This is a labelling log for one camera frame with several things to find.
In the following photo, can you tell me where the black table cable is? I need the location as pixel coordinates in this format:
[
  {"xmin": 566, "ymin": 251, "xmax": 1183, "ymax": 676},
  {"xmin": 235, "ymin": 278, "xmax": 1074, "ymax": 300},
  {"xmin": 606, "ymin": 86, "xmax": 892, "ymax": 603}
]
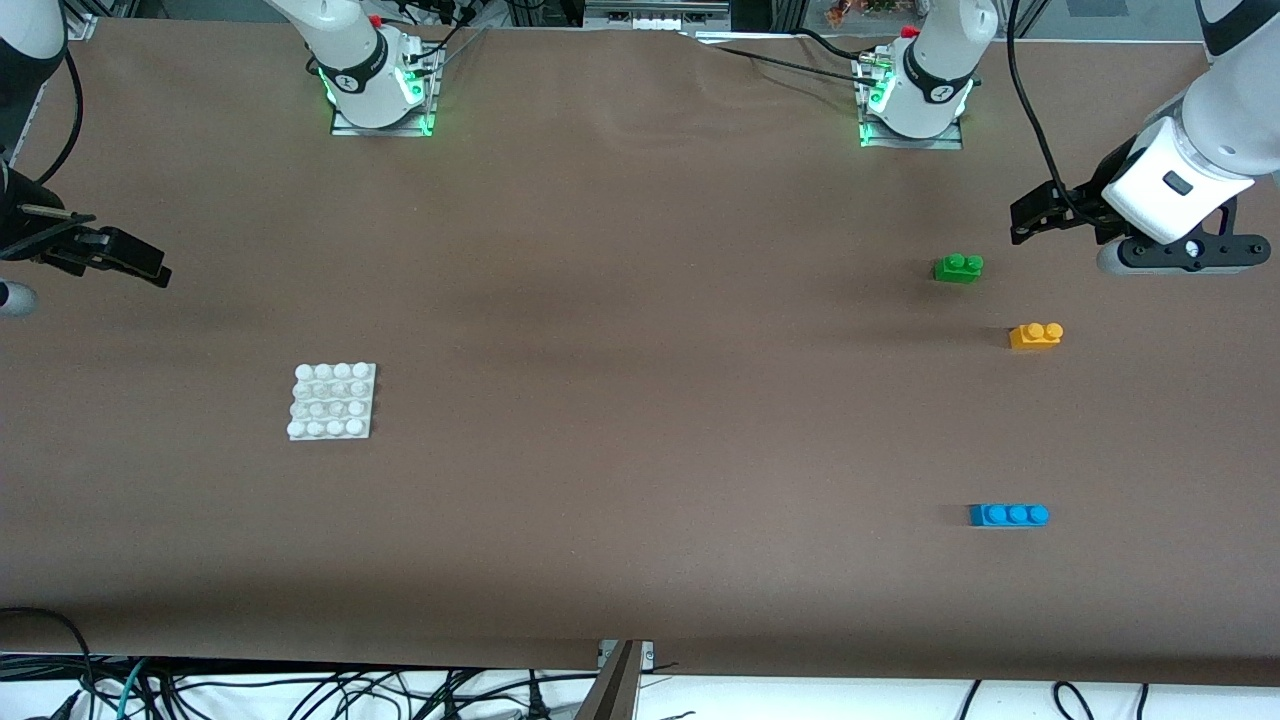
[
  {"xmin": 700, "ymin": 40, "xmax": 886, "ymax": 86},
  {"xmin": 795, "ymin": 28, "xmax": 891, "ymax": 63}
]

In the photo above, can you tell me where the aluminium camera post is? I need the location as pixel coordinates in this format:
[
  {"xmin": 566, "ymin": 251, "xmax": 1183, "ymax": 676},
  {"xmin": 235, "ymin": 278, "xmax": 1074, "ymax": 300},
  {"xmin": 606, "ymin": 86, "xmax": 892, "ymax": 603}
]
[{"xmin": 575, "ymin": 640, "xmax": 657, "ymax": 720}]

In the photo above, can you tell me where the white studded base plate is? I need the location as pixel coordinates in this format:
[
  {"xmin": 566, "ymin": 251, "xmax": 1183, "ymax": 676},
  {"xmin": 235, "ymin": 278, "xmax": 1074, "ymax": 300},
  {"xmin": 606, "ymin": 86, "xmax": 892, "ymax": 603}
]
[{"xmin": 287, "ymin": 362, "xmax": 378, "ymax": 442}]

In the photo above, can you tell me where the white power strip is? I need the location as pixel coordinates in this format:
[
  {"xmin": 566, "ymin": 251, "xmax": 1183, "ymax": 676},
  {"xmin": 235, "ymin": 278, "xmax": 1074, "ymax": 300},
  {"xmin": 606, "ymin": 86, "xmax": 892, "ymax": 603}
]
[{"xmin": 585, "ymin": 0, "xmax": 731, "ymax": 31}]

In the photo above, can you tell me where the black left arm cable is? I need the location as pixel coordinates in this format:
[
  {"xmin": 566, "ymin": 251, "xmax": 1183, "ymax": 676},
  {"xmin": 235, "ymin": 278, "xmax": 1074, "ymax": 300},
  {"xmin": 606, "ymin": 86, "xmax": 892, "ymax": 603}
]
[{"xmin": 1005, "ymin": 0, "xmax": 1101, "ymax": 226}]

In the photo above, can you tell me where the teal floor cable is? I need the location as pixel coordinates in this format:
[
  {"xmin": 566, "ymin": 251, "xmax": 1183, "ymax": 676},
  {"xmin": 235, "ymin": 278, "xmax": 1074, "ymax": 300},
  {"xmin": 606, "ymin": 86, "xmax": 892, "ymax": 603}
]
[{"xmin": 112, "ymin": 657, "xmax": 153, "ymax": 720}]

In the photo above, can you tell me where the colourful small parts pile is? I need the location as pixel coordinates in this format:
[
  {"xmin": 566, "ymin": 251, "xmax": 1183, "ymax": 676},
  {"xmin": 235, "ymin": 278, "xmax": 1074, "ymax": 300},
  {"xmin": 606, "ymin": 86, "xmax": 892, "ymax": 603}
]
[{"xmin": 825, "ymin": 0, "xmax": 901, "ymax": 26}]

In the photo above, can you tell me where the black looped floor cable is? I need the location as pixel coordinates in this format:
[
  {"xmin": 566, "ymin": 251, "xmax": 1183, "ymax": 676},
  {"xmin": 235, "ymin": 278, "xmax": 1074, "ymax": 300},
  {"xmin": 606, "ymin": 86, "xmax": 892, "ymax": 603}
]
[{"xmin": 0, "ymin": 606, "xmax": 97, "ymax": 720}]

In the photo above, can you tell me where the blue three-stud block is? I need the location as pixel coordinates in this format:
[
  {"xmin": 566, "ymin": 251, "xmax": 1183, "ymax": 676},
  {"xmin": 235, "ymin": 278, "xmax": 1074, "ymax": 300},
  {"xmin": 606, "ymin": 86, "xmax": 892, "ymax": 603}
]
[{"xmin": 967, "ymin": 503, "xmax": 1052, "ymax": 529}]

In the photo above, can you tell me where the brown table cover sheet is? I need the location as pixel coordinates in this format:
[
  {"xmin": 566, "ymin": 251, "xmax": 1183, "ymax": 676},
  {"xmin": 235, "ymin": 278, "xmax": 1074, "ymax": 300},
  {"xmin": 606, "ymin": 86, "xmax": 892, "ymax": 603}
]
[{"xmin": 0, "ymin": 18, "xmax": 1280, "ymax": 689}]

